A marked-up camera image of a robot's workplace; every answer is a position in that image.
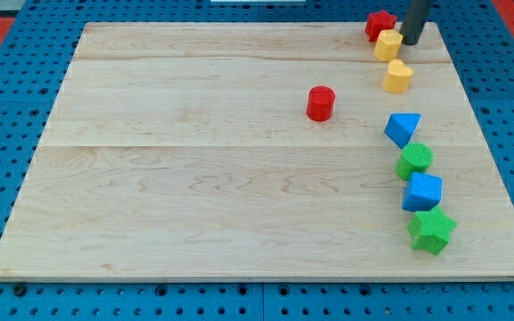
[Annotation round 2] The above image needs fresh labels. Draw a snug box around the green cylinder block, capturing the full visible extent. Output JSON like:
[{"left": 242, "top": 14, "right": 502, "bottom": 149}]
[{"left": 394, "top": 143, "right": 435, "bottom": 180}]

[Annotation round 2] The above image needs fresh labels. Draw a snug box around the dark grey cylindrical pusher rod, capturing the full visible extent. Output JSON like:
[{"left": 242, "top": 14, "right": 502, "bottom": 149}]
[{"left": 400, "top": 0, "right": 432, "bottom": 45}]

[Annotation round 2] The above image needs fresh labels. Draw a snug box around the light wooden board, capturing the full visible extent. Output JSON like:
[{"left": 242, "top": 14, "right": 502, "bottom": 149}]
[{"left": 0, "top": 22, "right": 514, "bottom": 283}]

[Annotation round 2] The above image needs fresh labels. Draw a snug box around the green star block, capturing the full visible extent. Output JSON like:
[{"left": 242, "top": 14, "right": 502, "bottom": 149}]
[{"left": 407, "top": 206, "right": 458, "bottom": 256}]

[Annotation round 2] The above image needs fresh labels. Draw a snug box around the blue triangle block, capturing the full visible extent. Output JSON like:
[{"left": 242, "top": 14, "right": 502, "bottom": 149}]
[{"left": 384, "top": 113, "right": 421, "bottom": 149}]

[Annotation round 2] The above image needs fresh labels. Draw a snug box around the blue cube block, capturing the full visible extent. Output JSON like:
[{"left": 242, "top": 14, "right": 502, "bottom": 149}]
[{"left": 402, "top": 172, "right": 443, "bottom": 212}]

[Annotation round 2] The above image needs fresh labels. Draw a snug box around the yellow hexagon block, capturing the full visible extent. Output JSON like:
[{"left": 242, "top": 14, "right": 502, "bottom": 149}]
[{"left": 373, "top": 29, "right": 403, "bottom": 62}]

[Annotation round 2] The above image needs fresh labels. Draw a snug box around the red cylinder block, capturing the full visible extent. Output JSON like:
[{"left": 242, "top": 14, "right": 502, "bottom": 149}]
[{"left": 306, "top": 86, "right": 336, "bottom": 122}]

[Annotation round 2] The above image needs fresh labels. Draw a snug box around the red star block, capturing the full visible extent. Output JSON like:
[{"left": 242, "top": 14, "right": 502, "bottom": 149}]
[{"left": 365, "top": 10, "right": 398, "bottom": 42}]

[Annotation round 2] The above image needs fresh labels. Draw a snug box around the yellow heart block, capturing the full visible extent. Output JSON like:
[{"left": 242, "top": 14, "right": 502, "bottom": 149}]
[{"left": 382, "top": 59, "right": 414, "bottom": 94}]

